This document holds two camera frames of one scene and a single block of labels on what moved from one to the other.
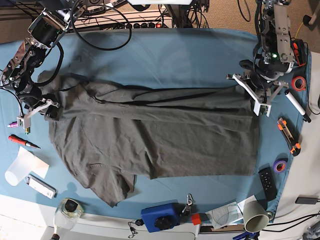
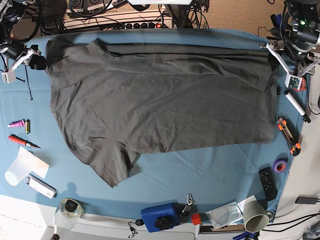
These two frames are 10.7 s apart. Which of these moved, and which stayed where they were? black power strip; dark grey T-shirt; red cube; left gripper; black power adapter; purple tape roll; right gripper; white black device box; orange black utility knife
Moved: dark grey T-shirt; right gripper; left gripper
Stayed: black power adapter; black power strip; white black device box; red cube; purple tape roll; orange black utility knife
